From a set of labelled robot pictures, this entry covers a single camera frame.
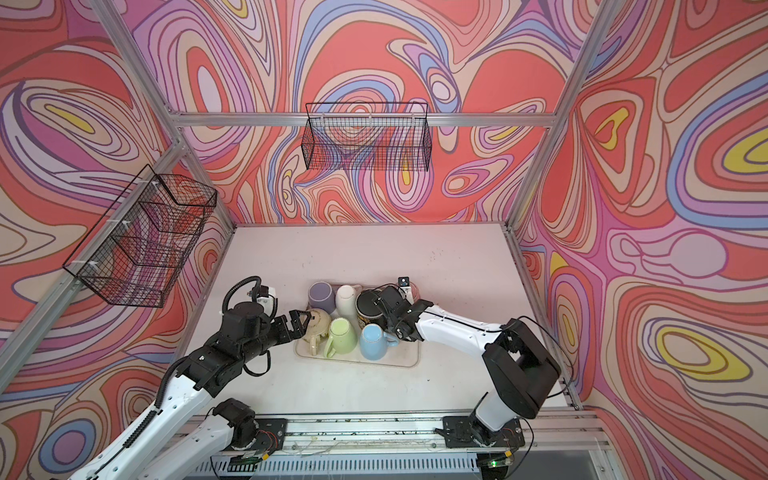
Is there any green mug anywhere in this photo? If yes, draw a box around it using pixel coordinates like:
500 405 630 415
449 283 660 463
323 317 358 358

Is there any beige plastic tray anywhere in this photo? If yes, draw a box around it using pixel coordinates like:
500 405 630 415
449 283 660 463
294 283 422 368

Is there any black skull mug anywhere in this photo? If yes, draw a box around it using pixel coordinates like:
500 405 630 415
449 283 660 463
356 287 387 331

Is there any black wire basket back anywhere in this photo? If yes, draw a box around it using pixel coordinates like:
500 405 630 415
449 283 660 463
301 101 432 172

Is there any purple mug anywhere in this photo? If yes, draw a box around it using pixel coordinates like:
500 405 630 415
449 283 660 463
308 281 335 314

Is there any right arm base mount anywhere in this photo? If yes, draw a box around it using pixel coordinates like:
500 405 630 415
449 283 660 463
434 415 526 451

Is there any white mug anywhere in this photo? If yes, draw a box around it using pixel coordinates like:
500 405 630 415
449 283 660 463
335 284 360 322

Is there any light blue mug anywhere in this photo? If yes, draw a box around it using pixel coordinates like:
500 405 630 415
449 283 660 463
359 323 399 361

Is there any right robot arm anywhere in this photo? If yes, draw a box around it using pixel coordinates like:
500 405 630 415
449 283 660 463
373 286 561 448

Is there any aluminium front rail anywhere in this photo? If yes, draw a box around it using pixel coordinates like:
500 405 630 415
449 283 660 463
119 410 607 457

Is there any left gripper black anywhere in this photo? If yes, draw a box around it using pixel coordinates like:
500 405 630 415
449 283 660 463
237 309 312 367

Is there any black wire basket left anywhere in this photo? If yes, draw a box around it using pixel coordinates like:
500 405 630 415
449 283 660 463
62 165 218 308

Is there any beige ceramic teapot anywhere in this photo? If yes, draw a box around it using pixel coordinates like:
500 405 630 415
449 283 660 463
302 308 332 356

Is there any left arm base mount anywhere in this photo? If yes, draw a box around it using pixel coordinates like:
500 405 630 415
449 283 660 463
201 417 288 452

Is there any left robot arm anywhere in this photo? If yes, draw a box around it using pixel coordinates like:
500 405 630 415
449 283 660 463
72 276 311 479

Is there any pink mug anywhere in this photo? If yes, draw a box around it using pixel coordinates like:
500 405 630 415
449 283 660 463
404 283 421 303

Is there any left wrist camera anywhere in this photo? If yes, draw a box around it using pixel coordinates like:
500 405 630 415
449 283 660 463
249 285 277 310

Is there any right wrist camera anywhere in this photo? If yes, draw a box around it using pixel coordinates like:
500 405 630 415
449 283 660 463
397 276 414 303

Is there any black wire basket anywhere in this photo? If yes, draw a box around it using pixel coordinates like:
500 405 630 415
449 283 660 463
301 101 432 172
62 165 218 308

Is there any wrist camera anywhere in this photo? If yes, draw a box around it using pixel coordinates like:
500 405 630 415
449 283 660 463
397 276 414 303
249 285 277 310

